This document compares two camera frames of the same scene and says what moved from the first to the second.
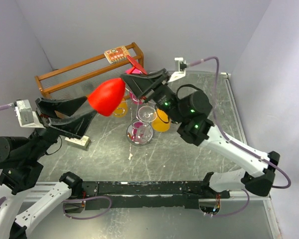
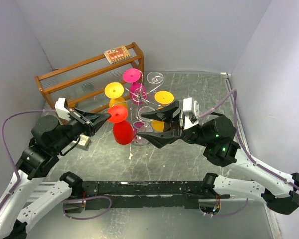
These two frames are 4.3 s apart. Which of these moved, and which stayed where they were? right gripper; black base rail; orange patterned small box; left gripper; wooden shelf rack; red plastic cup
Moved: left gripper; right gripper; red plastic cup
Stayed: orange patterned small box; wooden shelf rack; black base rail
